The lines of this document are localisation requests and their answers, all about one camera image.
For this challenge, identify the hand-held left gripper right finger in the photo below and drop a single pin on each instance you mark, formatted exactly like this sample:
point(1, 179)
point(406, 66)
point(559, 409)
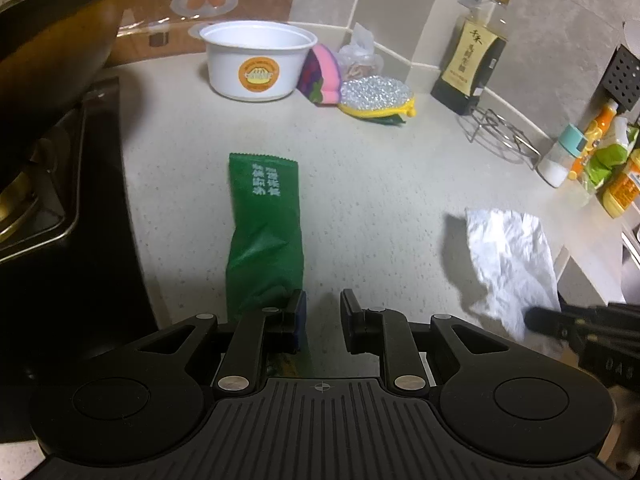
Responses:
point(346, 312)

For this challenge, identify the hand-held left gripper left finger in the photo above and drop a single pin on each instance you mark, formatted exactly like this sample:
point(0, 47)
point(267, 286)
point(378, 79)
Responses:
point(300, 317)

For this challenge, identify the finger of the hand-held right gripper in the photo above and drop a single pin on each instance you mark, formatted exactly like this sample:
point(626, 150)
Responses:
point(555, 321)

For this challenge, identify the white paper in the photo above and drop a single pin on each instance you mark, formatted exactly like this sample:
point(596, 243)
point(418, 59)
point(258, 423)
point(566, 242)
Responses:
point(510, 260)

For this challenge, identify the plain green snack packet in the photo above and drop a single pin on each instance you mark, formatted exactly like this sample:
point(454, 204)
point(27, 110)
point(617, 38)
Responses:
point(265, 230)

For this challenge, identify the silver scrubber with yellow rim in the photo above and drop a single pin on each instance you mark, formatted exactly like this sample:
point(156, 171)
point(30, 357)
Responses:
point(375, 94)

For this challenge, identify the pink and purple sponge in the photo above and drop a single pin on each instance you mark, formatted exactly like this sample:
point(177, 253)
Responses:
point(320, 75)

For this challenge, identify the clear plastic bag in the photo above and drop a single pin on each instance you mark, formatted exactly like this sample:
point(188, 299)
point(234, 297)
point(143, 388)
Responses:
point(360, 52)

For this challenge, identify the white plastic bowl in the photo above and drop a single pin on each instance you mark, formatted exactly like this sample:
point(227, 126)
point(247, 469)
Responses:
point(255, 55)

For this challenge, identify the yellow seasoning bottle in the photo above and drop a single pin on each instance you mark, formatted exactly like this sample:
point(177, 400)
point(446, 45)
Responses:
point(622, 192)

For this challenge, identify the salt shaker with teal cap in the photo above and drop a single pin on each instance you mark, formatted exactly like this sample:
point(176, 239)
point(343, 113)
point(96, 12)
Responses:
point(557, 162)

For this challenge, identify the green and white seasoning bag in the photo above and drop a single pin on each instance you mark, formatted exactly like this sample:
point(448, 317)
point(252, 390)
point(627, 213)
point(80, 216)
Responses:
point(607, 157)

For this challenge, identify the orange squeeze bottle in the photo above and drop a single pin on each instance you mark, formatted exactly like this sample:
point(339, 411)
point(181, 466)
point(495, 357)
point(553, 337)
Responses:
point(597, 127)

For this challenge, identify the black gas stove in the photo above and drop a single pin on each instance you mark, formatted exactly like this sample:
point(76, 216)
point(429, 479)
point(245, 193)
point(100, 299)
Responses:
point(90, 270)

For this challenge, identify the black perforated rack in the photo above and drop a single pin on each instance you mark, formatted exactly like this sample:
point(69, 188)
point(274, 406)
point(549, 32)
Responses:
point(625, 77)

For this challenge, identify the dark soy sauce bottle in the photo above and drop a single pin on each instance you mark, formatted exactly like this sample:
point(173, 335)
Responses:
point(470, 60)

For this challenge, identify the black wok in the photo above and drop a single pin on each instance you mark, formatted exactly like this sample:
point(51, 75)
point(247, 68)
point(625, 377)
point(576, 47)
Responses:
point(55, 35)

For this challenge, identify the food print wall sticker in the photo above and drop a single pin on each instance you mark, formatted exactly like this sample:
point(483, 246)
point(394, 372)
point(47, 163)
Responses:
point(240, 2)

